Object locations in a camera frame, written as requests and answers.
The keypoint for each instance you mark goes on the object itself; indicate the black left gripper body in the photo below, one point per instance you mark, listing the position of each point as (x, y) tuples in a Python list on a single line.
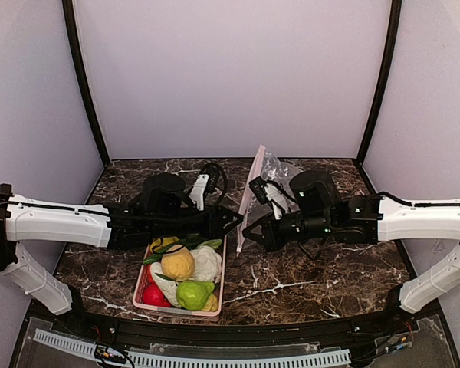
[(213, 219)]

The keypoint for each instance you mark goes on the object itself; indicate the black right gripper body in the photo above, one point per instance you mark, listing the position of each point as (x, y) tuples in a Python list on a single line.
[(271, 231)]

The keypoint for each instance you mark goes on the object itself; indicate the green toy cucumber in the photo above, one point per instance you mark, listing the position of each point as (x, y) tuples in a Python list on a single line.
[(188, 243)]

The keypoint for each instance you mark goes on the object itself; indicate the clear dotted zip top bag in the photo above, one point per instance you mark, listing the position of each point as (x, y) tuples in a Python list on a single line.
[(269, 167)]

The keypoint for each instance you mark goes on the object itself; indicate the yellow toy cauliflower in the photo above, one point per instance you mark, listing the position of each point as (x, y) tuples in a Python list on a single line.
[(179, 266)]

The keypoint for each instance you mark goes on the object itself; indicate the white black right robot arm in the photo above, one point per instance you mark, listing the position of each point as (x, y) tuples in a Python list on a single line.
[(312, 208)]

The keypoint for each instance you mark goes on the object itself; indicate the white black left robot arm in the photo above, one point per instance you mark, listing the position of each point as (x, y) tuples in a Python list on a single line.
[(163, 208)]

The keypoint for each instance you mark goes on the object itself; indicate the green toy leaf vegetable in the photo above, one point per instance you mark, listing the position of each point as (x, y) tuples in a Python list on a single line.
[(213, 243)]

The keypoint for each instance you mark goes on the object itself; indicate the white toy cauliflower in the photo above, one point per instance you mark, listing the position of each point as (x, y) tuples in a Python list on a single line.
[(208, 265)]

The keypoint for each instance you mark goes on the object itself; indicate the yellow toy pepper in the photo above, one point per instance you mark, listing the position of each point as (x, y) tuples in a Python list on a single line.
[(163, 244)]

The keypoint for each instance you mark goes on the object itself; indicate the pale yellow toy fruit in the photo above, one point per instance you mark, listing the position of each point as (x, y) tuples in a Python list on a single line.
[(212, 304)]

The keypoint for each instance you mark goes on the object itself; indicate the red toy tomato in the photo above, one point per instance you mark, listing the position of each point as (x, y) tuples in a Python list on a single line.
[(152, 295)]

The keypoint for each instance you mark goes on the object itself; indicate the pink plastic basket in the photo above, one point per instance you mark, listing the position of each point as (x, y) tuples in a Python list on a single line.
[(144, 279)]

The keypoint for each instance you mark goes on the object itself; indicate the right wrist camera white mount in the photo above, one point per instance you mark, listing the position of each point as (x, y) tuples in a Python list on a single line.
[(269, 192)]

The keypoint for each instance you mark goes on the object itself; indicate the black front table rail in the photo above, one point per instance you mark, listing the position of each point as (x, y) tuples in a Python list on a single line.
[(360, 333)]

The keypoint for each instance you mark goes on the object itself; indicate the white slotted cable duct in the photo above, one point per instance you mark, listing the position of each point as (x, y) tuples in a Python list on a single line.
[(106, 356)]

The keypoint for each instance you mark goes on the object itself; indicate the black left frame post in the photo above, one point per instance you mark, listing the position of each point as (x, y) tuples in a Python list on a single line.
[(82, 80)]

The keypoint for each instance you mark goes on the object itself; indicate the black frame post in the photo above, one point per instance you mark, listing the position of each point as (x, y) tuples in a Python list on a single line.
[(382, 80), (82, 80)]

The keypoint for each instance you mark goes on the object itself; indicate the black right frame post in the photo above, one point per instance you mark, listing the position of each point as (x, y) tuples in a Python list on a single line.
[(382, 80)]

